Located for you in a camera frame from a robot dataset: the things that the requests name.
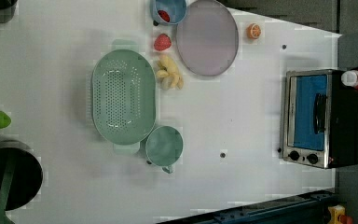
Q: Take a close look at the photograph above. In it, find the silver black toaster oven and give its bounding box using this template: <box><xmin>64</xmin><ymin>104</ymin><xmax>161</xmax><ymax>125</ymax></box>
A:
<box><xmin>281</xmin><ymin>69</ymin><xmax>358</xmax><ymax>169</ymax></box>

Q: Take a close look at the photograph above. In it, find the yellow peeled toy banana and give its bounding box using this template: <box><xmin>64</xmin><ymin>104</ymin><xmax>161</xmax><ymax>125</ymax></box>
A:
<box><xmin>156</xmin><ymin>54</ymin><xmax>184</xmax><ymax>90</ymax></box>

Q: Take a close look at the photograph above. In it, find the green mug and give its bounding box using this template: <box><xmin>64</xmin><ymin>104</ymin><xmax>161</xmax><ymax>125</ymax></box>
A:
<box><xmin>145</xmin><ymin>126</ymin><xmax>184</xmax><ymax>174</ymax></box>

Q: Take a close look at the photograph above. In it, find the green oval colander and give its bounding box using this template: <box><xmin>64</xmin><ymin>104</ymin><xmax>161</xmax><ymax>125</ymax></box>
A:
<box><xmin>91</xmin><ymin>49</ymin><xmax>156</xmax><ymax>146</ymax></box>

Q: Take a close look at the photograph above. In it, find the red toy strawberry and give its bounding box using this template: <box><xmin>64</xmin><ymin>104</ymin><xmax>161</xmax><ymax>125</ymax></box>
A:
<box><xmin>154</xmin><ymin>34</ymin><xmax>172</xmax><ymax>51</ymax></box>

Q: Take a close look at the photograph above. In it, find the grey round plate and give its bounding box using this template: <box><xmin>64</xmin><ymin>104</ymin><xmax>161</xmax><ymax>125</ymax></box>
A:
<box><xmin>176</xmin><ymin>0</ymin><xmax>239</xmax><ymax>77</ymax></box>

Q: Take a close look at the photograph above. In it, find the strawberry inside blue cup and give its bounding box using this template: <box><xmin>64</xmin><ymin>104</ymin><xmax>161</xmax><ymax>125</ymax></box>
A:
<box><xmin>158</xmin><ymin>10</ymin><xmax>171</xmax><ymax>22</ymax></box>

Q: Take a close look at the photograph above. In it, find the blue cup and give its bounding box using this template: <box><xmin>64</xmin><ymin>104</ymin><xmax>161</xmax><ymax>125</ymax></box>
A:
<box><xmin>150</xmin><ymin>0</ymin><xmax>187</xmax><ymax>25</ymax></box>

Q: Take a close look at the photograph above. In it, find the orange slice toy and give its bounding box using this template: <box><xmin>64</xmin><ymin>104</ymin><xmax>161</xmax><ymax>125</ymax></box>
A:
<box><xmin>246</xmin><ymin>23</ymin><xmax>262</xmax><ymax>39</ymax></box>

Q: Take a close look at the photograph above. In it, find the black pot with ladle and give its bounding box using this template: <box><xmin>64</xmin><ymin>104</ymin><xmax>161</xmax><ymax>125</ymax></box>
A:
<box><xmin>0</xmin><ymin>140</ymin><xmax>43</xmax><ymax>211</ymax></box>

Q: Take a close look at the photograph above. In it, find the yellow red emergency button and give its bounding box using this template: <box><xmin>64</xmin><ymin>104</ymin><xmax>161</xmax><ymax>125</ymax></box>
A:
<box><xmin>327</xmin><ymin>205</ymin><xmax>353</xmax><ymax>224</ymax></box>

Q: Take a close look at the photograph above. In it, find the green ladle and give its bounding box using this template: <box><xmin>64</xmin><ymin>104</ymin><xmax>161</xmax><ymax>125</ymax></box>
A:
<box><xmin>0</xmin><ymin>152</ymin><xmax>16</xmax><ymax>224</ymax></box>

